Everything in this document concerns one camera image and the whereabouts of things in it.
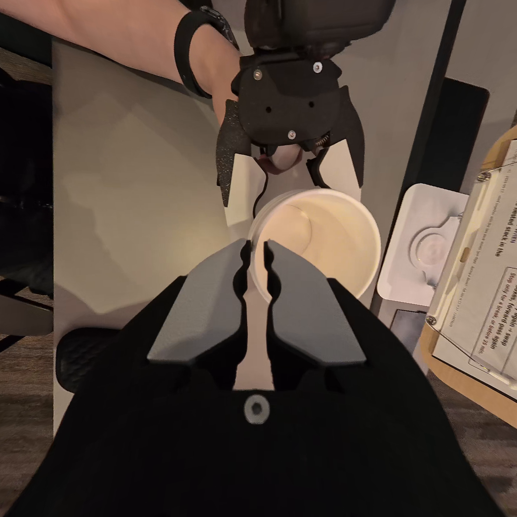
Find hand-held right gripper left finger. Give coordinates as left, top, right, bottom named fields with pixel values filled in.
left=146, top=238, right=252, bottom=366

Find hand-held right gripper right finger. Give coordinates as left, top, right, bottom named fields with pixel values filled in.
left=263, top=239, right=367, bottom=366

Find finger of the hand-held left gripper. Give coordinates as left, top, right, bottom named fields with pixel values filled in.
left=306, top=138, right=361, bottom=201
left=225, top=153, right=270, bottom=228

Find white paper cup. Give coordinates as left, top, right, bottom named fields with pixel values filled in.
left=252, top=189, right=382, bottom=301
left=247, top=202, right=267, bottom=259

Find person's left forearm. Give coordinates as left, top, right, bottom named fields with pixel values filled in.
left=0, top=0, right=190, bottom=87

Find person's left hand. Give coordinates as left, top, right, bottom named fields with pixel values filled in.
left=208, top=46, right=304, bottom=176

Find black flat plate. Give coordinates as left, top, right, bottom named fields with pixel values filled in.
left=390, top=309, right=429, bottom=352

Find black wrist watch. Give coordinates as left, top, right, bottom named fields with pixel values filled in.
left=174, top=6, right=240, bottom=99

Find black quilted mouse pad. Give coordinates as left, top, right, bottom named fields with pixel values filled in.
left=56, top=327, right=122, bottom=392

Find instruction sheet on stand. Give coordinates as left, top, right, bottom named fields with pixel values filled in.
left=426, top=162, right=517, bottom=382

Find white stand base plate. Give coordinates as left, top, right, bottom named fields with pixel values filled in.
left=377, top=184, right=471, bottom=306

